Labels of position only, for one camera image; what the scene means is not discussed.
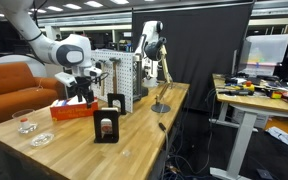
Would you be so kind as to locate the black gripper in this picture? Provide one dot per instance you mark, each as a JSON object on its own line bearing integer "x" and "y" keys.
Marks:
{"x": 82, "y": 88}

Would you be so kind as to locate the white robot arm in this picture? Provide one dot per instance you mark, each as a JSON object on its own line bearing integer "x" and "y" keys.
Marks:
{"x": 74, "y": 52}

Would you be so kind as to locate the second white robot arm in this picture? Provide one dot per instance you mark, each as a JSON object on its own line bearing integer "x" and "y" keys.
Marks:
{"x": 148, "y": 50}

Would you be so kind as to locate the white books in box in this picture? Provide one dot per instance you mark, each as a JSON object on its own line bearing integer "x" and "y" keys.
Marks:
{"x": 72, "y": 101}

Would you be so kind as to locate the rainbow striped orange box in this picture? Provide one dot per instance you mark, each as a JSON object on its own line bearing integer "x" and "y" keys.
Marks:
{"x": 62, "y": 110}

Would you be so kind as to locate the black metal bookend front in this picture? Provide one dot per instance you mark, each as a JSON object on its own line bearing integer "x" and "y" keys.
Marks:
{"x": 113, "y": 116}

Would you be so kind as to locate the steel head wooden hammer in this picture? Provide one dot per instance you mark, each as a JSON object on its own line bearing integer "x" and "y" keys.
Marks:
{"x": 114, "y": 75}

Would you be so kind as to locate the white pegboard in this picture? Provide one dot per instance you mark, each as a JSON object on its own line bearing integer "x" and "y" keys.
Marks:
{"x": 124, "y": 73}

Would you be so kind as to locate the clear glass lid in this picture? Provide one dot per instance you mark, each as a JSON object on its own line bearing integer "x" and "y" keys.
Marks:
{"x": 42, "y": 139}

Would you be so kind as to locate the clear glass cup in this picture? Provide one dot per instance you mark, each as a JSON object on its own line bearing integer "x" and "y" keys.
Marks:
{"x": 26, "y": 113}

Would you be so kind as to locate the small orange capped bottle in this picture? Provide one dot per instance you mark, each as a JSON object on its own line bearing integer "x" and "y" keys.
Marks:
{"x": 24, "y": 123}

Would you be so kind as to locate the orange sofa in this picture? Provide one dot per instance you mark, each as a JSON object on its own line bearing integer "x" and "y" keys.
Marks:
{"x": 20, "y": 90}

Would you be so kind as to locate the wooden desk lamp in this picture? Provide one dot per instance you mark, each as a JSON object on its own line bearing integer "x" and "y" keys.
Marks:
{"x": 158, "y": 106}

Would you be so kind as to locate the black curtain divider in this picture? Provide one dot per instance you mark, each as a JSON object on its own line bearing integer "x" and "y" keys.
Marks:
{"x": 201, "y": 41}

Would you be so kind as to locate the side wooden work table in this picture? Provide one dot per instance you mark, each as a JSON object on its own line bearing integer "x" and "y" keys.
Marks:
{"x": 252, "y": 106}

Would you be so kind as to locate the translucent plastic storage bin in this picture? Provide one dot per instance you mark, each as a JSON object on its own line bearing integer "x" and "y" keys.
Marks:
{"x": 262, "y": 53}

